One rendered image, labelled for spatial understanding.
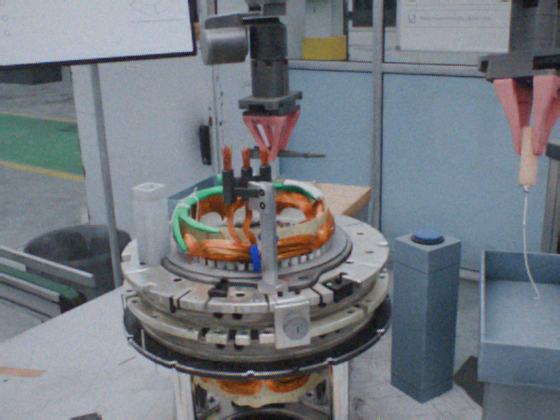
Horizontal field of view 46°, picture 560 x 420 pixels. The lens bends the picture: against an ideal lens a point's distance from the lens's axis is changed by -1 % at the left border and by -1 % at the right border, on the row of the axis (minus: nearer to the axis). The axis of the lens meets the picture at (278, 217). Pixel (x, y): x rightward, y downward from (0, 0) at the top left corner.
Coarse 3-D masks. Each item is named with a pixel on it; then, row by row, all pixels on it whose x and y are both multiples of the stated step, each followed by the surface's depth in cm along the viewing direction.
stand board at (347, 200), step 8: (320, 184) 117; (328, 184) 117; (336, 184) 116; (328, 192) 112; (336, 192) 112; (344, 192) 112; (352, 192) 112; (360, 192) 112; (368, 192) 113; (328, 200) 108; (336, 200) 108; (344, 200) 108; (352, 200) 107; (360, 200) 109; (368, 200) 113; (336, 208) 104; (344, 208) 104; (352, 208) 106; (360, 208) 110; (352, 216) 106
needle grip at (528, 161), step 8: (528, 128) 68; (528, 136) 68; (528, 144) 68; (528, 152) 68; (520, 160) 68; (528, 160) 67; (536, 160) 68; (520, 168) 68; (528, 168) 67; (520, 176) 68; (528, 176) 67; (520, 184) 68; (528, 184) 67
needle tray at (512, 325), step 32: (512, 256) 85; (544, 256) 83; (480, 288) 77; (512, 288) 83; (544, 288) 83; (480, 320) 68; (512, 320) 75; (544, 320) 75; (480, 352) 64; (512, 352) 63; (544, 352) 62; (512, 384) 64; (544, 384) 63; (512, 416) 73; (544, 416) 72
